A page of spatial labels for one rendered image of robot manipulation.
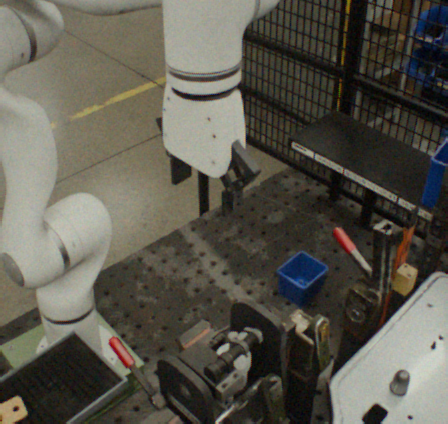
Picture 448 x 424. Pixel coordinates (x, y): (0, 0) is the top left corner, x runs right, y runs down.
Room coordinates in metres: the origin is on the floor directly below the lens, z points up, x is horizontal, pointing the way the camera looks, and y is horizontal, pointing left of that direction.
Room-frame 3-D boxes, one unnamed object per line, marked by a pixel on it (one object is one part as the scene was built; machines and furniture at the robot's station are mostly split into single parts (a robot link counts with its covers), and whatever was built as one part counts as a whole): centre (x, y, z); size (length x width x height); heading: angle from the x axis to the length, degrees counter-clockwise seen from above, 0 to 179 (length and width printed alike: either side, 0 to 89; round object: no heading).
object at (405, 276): (0.83, -0.37, 0.88); 0.04 x 0.04 x 0.36; 45
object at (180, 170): (0.65, 0.06, 1.47); 0.03 x 0.03 x 0.07; 45
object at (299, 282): (1.11, -0.21, 0.74); 0.11 x 0.10 x 0.09; 135
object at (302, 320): (0.69, -0.15, 0.88); 0.11 x 0.09 x 0.37; 45
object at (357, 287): (0.80, -0.29, 0.88); 0.07 x 0.06 x 0.35; 45
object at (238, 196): (0.56, -0.02, 1.47); 0.03 x 0.03 x 0.07; 45
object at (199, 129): (0.60, 0.02, 1.55); 0.10 x 0.07 x 0.11; 45
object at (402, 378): (0.59, -0.32, 1.02); 0.03 x 0.03 x 0.07
